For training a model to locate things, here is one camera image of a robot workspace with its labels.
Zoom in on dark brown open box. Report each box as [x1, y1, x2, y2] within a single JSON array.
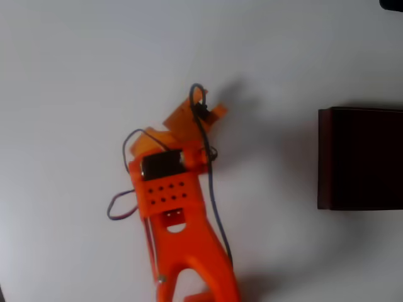
[[317, 106, 403, 211]]

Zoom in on thin dark curved cable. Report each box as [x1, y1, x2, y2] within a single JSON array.
[[122, 128, 173, 174]]

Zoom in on long dark blue cable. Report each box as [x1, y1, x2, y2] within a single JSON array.
[[189, 82, 234, 270]]

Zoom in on blue red looped cable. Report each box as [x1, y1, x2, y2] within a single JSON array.
[[106, 188, 139, 221]]

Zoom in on black object at frame corner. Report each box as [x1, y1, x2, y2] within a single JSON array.
[[378, 0, 403, 13]]

